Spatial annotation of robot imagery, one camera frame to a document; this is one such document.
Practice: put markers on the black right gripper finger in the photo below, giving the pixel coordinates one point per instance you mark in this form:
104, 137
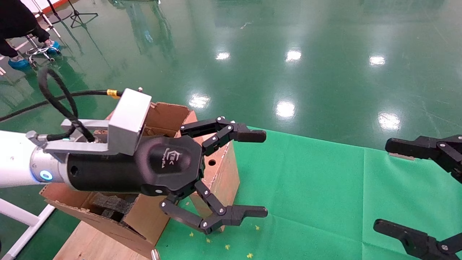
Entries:
418, 243
433, 148

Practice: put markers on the white metal floor frame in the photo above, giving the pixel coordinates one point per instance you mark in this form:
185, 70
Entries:
18, 213

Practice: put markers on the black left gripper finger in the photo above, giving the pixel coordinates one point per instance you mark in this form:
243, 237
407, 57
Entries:
231, 215
231, 131

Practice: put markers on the green table cloth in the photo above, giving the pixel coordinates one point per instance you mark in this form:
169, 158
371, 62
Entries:
325, 198

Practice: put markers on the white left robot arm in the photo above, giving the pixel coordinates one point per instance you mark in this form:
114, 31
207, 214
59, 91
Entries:
14, 159

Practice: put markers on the small brown cardboard box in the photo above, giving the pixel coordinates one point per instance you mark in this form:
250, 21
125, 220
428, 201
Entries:
220, 173

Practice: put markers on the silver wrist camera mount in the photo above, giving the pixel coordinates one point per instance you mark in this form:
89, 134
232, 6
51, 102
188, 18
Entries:
128, 115

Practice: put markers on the black round base stand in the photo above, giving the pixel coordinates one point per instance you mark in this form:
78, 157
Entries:
63, 16

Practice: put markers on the black foam block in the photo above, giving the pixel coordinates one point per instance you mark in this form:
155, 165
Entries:
112, 204

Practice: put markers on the blue shoe cover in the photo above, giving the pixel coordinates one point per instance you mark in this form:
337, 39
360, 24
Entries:
18, 64
54, 47

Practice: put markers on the rolling stool base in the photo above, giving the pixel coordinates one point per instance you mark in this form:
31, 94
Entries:
38, 51

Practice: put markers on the person in black clothes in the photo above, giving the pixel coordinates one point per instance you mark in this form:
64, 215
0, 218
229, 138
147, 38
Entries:
14, 18

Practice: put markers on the black tripod stand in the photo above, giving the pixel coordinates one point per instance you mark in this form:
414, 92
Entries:
76, 14

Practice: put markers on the large open cardboard carton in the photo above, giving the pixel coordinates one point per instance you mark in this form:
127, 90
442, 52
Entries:
168, 115

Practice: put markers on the silver metal clip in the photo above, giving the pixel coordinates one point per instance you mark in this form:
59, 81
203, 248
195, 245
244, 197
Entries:
402, 156
155, 255

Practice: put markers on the white desk with thin legs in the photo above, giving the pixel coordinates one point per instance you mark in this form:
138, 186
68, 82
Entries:
54, 29

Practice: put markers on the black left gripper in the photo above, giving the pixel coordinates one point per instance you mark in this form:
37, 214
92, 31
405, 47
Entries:
108, 173

